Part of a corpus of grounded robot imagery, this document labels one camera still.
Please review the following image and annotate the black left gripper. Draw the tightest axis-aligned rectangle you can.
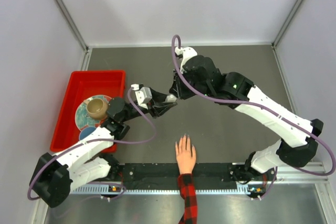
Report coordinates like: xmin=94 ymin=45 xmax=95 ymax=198
xmin=121 ymin=87 xmax=177 ymax=122

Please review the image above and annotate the white nail polish bottle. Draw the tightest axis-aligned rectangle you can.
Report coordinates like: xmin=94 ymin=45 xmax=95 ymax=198
xmin=165 ymin=94 xmax=177 ymax=103

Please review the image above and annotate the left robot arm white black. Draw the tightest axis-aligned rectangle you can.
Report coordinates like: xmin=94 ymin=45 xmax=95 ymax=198
xmin=27 ymin=84 xmax=177 ymax=208

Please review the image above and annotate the red plaid sleeve forearm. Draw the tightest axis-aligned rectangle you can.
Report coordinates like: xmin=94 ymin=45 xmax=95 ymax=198
xmin=177 ymin=174 xmax=198 ymax=224

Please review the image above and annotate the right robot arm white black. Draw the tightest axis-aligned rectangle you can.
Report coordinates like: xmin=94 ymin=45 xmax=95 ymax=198
xmin=170 ymin=46 xmax=323 ymax=180

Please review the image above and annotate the mannequin hand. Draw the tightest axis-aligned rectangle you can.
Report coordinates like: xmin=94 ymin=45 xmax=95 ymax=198
xmin=175 ymin=135 xmax=196 ymax=175

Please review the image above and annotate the red plastic bin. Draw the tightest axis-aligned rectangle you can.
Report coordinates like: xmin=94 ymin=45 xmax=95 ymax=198
xmin=50 ymin=70 xmax=125 ymax=152

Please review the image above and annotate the tan ceramic bowl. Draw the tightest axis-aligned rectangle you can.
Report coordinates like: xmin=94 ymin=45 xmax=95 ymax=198
xmin=84 ymin=98 xmax=108 ymax=120

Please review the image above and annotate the blue patterned plate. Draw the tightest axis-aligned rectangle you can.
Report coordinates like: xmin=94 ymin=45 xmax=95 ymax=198
xmin=75 ymin=94 xmax=111 ymax=131

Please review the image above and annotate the blue plastic cup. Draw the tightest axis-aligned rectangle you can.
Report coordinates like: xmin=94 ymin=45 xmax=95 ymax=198
xmin=79 ymin=127 xmax=96 ymax=141

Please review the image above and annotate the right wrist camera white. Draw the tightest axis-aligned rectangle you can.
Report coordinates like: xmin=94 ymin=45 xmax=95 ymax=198
xmin=175 ymin=47 xmax=197 ymax=73

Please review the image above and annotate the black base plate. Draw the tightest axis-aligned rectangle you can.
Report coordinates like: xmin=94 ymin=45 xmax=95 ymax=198
xmin=89 ymin=163 xmax=247 ymax=189

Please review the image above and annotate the aluminium rail with slots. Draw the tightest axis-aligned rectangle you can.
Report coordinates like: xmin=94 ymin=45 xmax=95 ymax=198
xmin=41 ymin=161 xmax=329 ymax=196

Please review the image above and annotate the aluminium corner post left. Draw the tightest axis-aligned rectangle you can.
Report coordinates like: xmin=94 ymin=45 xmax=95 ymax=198
xmin=54 ymin=0 xmax=91 ymax=71

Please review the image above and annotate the aluminium corner post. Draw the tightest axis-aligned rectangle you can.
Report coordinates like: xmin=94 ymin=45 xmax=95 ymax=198
xmin=271 ymin=0 xmax=322 ymax=49
xmin=54 ymin=0 xmax=91 ymax=71

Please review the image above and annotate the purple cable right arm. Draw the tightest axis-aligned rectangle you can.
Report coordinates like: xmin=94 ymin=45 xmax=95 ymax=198
xmin=171 ymin=34 xmax=336 ymax=176

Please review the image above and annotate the aluminium corner post right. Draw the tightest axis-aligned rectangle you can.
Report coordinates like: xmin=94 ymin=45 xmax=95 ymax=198
xmin=271 ymin=0 xmax=322 ymax=49

